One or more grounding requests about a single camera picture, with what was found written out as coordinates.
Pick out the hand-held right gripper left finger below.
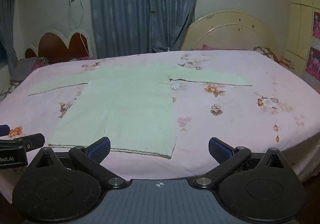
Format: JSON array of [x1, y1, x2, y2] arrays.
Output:
[[27, 137, 127, 188]]

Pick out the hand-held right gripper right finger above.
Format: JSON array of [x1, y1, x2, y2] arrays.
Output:
[[193, 137, 293, 189]]

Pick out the cream white towel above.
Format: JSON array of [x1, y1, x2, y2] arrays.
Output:
[[28, 63, 252, 160]]

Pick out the pile of grey pink clothes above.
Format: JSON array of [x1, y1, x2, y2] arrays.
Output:
[[11, 56, 49, 81]]

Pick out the pink floral bed sheet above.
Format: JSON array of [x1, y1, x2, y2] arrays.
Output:
[[0, 49, 320, 203]]

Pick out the floral quilt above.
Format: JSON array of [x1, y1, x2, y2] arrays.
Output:
[[0, 80, 21, 101]]

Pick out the pink blanket pile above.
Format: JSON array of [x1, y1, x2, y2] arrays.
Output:
[[197, 44, 220, 51]]

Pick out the narrow blue curtain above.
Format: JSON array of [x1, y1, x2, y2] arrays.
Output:
[[0, 0, 20, 76]]

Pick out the cream arched headboard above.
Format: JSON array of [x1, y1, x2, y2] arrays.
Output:
[[180, 10, 286, 57]]

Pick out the pink wardrobe poster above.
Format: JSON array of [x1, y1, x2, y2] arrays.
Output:
[[312, 11, 320, 39], [305, 46, 320, 78]]

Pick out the cream wardrobe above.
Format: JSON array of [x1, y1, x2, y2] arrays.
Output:
[[285, 0, 320, 85]]

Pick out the wide blue curtain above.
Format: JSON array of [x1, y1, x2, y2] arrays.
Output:
[[89, 0, 202, 59]]

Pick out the white power cable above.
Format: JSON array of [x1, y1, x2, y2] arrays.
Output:
[[68, 0, 91, 58]]

